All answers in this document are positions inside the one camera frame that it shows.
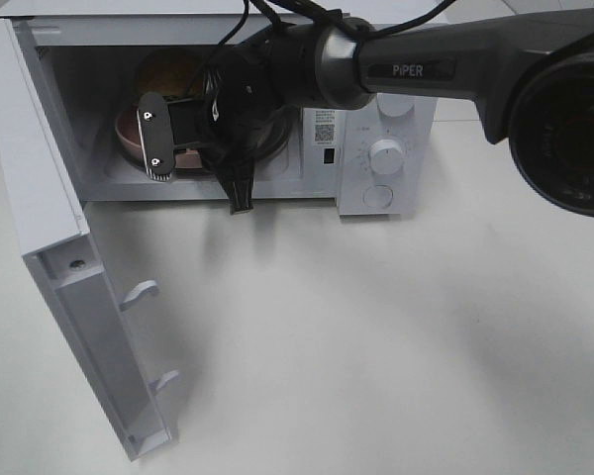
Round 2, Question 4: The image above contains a pink plate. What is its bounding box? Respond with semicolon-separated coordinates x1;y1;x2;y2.
114;106;204;179

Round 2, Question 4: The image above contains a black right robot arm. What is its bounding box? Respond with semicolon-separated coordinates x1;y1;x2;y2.
169;1;594;218

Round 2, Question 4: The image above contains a white microwave knob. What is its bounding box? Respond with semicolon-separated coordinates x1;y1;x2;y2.
368;139;405;175
376;94;415;118

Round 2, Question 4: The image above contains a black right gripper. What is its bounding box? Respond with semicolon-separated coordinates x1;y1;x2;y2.
169;46;286;215

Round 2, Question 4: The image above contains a burger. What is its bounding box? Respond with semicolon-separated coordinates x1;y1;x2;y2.
134;47;202;100

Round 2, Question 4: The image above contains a white upper microwave knob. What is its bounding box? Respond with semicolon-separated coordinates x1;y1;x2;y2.
376;94;415;118

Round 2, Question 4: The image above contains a glass microwave turntable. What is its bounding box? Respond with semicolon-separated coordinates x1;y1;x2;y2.
197;106;294;177

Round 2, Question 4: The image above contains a white microwave door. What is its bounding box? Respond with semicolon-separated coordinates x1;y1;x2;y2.
0;18;172;459

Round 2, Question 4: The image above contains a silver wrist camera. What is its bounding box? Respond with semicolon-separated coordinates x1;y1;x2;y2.
137;92;175;182

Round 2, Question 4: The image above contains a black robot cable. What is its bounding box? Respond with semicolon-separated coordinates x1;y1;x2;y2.
199;0;456;100

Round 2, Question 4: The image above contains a white lower microwave knob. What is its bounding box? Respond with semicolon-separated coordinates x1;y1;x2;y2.
368;139;405;175

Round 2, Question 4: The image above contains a white microwave oven body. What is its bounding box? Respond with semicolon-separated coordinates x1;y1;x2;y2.
0;1;436;216

